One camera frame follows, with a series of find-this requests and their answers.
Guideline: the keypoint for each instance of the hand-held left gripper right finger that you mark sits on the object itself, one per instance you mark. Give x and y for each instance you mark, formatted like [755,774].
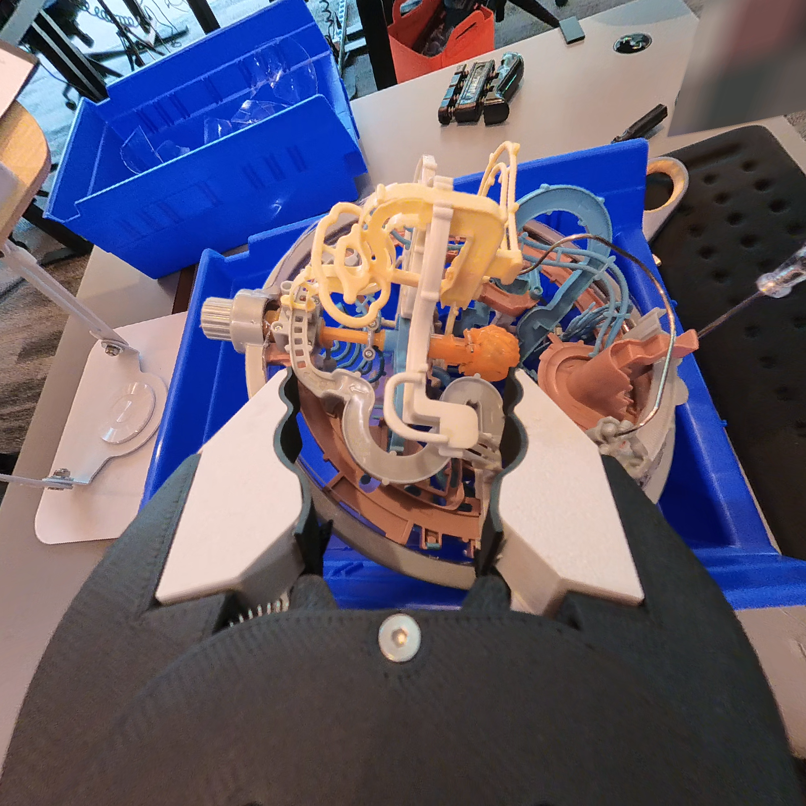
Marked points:
[560,516]

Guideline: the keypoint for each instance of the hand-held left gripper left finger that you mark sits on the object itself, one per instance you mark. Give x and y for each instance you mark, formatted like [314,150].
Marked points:
[233,516]

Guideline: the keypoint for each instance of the blue plastic bin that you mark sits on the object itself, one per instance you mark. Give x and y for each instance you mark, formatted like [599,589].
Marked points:
[220,182]
[189,390]

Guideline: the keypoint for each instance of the colourful plastic maze ball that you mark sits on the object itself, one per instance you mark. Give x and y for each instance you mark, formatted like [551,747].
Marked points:
[434,277]

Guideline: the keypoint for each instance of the white metal stand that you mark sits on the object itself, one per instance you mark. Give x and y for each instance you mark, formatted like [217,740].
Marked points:
[94,497]

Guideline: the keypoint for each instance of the black perforated mat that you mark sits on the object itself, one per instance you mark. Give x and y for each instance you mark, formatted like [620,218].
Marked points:
[749,252]

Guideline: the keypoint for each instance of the clear plastic dome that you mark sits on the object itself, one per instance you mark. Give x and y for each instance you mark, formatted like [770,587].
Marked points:
[277,69]

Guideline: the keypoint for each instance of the black desk grommet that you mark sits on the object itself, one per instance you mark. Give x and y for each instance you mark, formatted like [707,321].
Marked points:
[633,43]

